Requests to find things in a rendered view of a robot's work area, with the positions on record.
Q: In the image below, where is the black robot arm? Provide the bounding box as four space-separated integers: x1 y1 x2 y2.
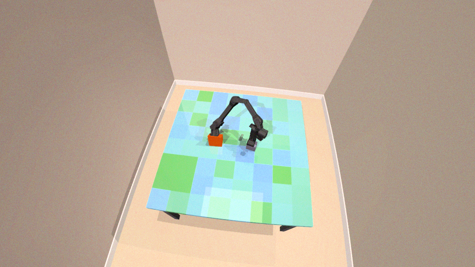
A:
209 96 268 141

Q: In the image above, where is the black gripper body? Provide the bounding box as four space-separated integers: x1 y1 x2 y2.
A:
247 132 258 147

